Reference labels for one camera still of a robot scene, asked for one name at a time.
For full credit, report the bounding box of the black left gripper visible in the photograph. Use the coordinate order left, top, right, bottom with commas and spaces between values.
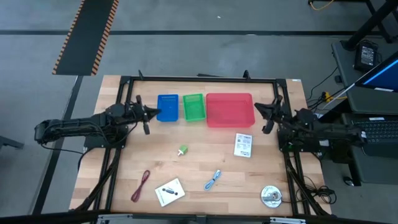
124, 95, 162, 136

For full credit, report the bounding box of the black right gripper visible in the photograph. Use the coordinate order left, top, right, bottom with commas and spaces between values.
254, 95, 295, 135

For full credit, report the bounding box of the white card reader box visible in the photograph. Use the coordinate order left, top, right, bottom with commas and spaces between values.
154, 177, 186, 207
233, 133, 253, 159

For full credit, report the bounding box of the dark red cable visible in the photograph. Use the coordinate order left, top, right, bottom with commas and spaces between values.
131, 169, 151, 203

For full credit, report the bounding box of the red translucent plastic bin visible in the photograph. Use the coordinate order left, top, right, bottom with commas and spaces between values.
205, 92, 256, 128

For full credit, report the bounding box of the blue plastic basket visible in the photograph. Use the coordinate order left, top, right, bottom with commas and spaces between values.
156, 94, 180, 123

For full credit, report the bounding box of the green plastic basket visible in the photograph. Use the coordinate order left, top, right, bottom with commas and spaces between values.
182, 93, 207, 122

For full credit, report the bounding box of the yellow power plug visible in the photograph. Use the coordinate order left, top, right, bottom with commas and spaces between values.
322, 91, 348, 103

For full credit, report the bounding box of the silver round disc spool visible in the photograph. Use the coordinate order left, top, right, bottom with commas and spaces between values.
260, 185, 283, 208

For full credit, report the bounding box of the dark grey computer desk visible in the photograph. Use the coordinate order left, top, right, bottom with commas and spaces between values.
331, 40, 398, 187

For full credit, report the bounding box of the black orange striped floor mat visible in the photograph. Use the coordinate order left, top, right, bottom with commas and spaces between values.
52, 0, 120, 77

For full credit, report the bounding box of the black laptop keyboard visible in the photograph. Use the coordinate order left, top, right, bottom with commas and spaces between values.
341, 112, 398, 158

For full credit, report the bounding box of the black power adapter brick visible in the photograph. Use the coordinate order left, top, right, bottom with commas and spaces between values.
354, 42, 379, 73

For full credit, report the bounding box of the computer monitor with blue screen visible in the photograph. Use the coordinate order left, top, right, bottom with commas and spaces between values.
354, 51, 398, 93

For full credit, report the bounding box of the black diagonal stand leg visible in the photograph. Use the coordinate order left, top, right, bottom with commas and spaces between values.
341, 0, 398, 51

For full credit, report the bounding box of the black aluminium table frame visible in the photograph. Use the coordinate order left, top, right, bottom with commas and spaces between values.
74, 70, 332, 218

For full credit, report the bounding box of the light blue coiled cable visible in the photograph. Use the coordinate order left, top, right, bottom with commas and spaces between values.
203, 169, 223, 192

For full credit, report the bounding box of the black tangled cable bundle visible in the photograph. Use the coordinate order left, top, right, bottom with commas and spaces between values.
295, 175, 337, 206

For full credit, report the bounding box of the yellow floor cable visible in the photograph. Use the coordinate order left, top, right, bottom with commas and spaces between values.
309, 0, 335, 12

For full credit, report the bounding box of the black camera rig beam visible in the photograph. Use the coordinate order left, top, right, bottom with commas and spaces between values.
0, 208, 398, 224

